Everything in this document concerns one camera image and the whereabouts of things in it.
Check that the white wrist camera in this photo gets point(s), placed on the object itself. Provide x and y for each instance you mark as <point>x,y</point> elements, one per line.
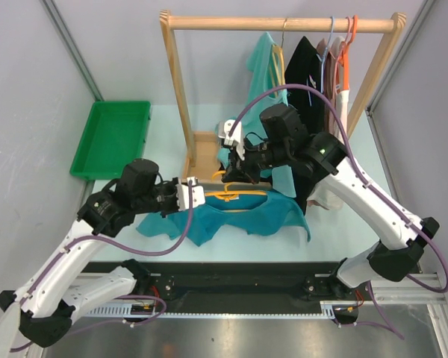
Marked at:
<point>229,134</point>
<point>190,194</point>

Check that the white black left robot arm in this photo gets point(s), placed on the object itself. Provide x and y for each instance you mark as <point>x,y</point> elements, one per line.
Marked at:
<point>44,309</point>

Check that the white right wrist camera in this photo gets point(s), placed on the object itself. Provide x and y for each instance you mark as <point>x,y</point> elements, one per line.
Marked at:
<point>229,134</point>

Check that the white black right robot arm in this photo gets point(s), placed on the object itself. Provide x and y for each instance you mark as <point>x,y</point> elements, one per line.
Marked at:
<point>324,161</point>

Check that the orange plastic hanger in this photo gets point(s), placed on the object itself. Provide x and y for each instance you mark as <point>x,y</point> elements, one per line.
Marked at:
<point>344,58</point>

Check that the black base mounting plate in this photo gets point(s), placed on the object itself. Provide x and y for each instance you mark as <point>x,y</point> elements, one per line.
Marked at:
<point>250,285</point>

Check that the white slotted cable duct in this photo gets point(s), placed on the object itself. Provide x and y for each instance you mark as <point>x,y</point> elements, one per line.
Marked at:
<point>139,311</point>

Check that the yellow plastic hanger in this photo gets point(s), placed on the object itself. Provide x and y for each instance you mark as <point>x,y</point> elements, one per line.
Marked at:
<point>232,197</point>

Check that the white garment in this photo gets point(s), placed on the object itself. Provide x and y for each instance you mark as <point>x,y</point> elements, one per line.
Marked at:
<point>343,95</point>

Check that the green plastic tray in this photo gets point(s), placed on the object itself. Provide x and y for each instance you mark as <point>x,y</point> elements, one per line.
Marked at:
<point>114,135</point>

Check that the pink plastic hanger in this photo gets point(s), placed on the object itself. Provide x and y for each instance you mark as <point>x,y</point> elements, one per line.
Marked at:
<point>339,52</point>

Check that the teal blue t shirt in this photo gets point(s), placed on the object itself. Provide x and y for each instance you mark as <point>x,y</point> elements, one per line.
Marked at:
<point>262,215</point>

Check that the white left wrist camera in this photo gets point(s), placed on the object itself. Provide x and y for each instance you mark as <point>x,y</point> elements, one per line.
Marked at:
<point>190,194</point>

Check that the black t shirt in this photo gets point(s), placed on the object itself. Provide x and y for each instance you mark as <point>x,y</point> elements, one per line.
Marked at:
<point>304,68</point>

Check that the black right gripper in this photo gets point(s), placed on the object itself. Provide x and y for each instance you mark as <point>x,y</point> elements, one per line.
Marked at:
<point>237,174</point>

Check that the light blue plastic hanger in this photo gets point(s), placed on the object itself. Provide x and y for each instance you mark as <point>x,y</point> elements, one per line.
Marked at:
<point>325,59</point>

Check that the pink beige garment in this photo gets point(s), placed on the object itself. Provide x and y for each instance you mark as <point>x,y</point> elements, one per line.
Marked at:
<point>322,197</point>

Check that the wooden clothes rack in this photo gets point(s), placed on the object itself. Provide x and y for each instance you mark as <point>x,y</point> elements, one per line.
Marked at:
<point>199,144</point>

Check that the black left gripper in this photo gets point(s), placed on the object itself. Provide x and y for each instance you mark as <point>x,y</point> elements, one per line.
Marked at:
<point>172,185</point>

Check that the mint green t shirt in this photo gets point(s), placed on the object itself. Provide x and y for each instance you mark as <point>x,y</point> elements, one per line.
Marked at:
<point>260,63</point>

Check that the wooden hanger metal hook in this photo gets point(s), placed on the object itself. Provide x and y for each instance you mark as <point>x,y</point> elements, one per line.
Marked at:
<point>277,56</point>

